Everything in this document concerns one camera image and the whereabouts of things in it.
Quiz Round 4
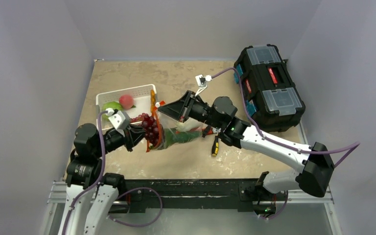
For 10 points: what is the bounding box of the green cabbage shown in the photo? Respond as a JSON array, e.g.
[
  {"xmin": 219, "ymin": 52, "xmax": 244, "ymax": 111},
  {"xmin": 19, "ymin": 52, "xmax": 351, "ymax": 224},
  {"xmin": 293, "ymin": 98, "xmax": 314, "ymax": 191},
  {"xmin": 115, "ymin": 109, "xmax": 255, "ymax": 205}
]
[{"xmin": 101, "ymin": 101, "xmax": 124, "ymax": 111}]

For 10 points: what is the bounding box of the yellow black screwdriver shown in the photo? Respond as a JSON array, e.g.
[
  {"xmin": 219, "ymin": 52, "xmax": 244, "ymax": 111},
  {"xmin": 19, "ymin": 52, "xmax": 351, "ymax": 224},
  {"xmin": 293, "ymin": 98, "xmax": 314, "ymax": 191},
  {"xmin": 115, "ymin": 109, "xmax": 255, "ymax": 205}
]
[{"xmin": 211, "ymin": 135, "xmax": 219, "ymax": 157}]

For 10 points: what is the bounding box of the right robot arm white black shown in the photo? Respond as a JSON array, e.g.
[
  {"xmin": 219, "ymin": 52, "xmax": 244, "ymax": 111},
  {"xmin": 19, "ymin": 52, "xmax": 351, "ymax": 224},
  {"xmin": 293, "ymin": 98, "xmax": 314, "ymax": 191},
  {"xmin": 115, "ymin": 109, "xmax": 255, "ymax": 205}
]
[{"xmin": 158, "ymin": 91, "xmax": 335, "ymax": 199}]

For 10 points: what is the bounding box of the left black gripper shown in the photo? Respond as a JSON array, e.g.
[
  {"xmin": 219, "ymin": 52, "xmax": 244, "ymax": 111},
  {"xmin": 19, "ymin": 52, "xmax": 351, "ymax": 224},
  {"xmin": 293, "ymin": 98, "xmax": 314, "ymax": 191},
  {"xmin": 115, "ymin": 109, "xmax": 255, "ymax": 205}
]
[{"xmin": 94, "ymin": 121, "xmax": 149, "ymax": 157}]

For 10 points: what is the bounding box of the white perforated plastic basket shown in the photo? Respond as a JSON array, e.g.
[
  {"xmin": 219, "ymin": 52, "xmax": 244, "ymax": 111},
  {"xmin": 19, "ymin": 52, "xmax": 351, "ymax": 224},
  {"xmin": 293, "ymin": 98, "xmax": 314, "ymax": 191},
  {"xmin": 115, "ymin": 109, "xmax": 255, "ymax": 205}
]
[{"xmin": 95, "ymin": 84, "xmax": 158, "ymax": 124}]

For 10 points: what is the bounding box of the clear zip bag orange zipper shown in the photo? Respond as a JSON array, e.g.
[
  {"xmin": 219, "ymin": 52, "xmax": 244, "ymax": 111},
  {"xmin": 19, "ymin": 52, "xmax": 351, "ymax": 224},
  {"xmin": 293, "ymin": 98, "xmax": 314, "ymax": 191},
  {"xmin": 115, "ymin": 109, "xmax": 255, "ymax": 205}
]
[{"xmin": 141, "ymin": 101, "xmax": 205, "ymax": 152}]

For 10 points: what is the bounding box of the black toolbox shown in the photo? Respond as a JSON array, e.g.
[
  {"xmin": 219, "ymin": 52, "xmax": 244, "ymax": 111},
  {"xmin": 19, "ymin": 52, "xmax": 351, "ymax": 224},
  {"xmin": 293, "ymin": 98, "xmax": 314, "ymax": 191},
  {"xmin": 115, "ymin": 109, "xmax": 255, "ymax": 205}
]
[{"xmin": 234, "ymin": 44, "xmax": 306, "ymax": 132}]

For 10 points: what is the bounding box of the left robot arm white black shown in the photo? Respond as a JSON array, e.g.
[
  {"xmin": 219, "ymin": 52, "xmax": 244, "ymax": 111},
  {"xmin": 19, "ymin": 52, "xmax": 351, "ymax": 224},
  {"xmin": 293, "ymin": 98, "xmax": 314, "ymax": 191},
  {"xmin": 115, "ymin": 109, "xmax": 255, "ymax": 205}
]
[{"xmin": 58, "ymin": 123, "xmax": 145, "ymax": 235}]

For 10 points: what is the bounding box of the green cucumber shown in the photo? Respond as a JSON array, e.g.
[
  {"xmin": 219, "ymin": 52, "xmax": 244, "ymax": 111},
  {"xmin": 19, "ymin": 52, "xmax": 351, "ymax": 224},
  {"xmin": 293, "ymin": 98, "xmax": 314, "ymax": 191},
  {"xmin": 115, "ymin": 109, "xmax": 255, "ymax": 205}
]
[{"xmin": 160, "ymin": 128, "xmax": 202, "ymax": 149}]

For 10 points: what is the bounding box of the pink peach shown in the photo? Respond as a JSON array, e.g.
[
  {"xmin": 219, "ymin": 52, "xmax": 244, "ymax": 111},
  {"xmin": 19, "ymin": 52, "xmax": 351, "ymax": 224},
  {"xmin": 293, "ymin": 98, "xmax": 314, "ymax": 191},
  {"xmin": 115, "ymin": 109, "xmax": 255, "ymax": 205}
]
[{"xmin": 118, "ymin": 94, "xmax": 134, "ymax": 110}]

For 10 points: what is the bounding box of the white radish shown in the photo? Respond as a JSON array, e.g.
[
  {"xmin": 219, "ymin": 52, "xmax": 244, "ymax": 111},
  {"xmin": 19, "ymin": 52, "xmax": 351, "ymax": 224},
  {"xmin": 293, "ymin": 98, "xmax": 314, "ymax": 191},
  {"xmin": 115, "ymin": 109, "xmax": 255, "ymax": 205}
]
[{"xmin": 176, "ymin": 118, "xmax": 204, "ymax": 132}]

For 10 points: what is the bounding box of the adjustable wrench red handle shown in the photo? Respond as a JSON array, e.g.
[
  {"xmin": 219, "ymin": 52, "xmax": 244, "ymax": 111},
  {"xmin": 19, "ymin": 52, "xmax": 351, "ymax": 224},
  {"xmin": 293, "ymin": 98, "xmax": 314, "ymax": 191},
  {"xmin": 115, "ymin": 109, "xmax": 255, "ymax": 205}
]
[{"xmin": 202, "ymin": 126, "xmax": 220, "ymax": 138}]

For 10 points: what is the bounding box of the red grape bunch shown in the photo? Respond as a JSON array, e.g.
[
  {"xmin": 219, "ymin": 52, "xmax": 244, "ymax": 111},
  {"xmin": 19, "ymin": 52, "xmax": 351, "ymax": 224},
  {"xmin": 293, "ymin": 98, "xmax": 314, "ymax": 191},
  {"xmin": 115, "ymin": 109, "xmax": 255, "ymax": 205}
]
[{"xmin": 130, "ymin": 113, "xmax": 164, "ymax": 152}]

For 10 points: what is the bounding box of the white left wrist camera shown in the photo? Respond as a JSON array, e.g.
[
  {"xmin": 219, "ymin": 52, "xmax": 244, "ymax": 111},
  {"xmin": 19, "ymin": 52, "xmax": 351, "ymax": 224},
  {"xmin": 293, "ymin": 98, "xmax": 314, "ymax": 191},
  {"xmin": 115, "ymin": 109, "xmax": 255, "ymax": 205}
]
[{"xmin": 106, "ymin": 108, "xmax": 130, "ymax": 131}]

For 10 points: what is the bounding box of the aluminium frame rail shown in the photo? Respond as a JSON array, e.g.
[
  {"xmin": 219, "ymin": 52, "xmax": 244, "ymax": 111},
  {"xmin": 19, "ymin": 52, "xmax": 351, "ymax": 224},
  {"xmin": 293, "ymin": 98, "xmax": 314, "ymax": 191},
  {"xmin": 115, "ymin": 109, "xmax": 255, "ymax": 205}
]
[{"xmin": 39, "ymin": 121, "xmax": 343, "ymax": 235}]

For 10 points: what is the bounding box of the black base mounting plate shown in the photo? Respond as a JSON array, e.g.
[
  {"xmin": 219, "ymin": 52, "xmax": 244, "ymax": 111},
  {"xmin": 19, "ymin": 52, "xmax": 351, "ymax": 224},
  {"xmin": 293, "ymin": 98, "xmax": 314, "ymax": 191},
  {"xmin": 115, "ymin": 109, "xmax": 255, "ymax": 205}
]
[{"xmin": 109, "ymin": 178, "xmax": 286, "ymax": 214}]

